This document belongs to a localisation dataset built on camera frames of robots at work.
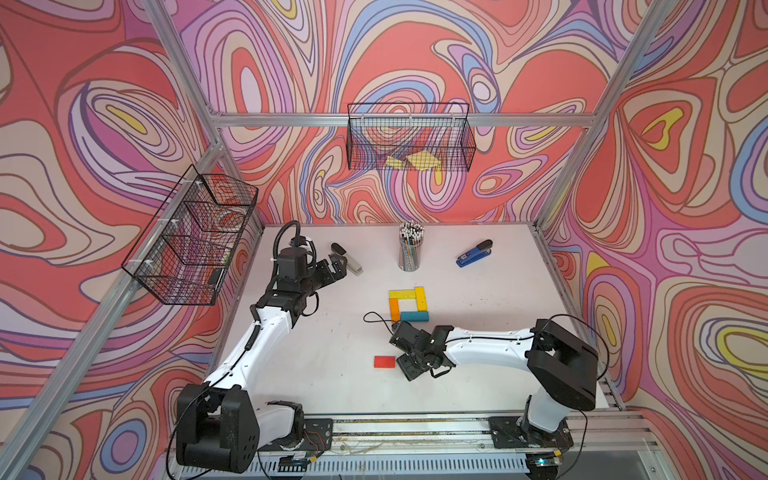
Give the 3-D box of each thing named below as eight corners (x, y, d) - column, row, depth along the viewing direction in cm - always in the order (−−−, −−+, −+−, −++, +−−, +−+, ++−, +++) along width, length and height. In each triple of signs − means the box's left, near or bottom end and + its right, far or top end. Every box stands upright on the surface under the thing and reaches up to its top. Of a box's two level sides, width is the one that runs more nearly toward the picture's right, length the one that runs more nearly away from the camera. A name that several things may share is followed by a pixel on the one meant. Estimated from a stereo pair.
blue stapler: (461, 269, 109) (464, 260, 105) (455, 262, 111) (458, 253, 107) (492, 253, 114) (496, 244, 110) (485, 247, 116) (489, 238, 112)
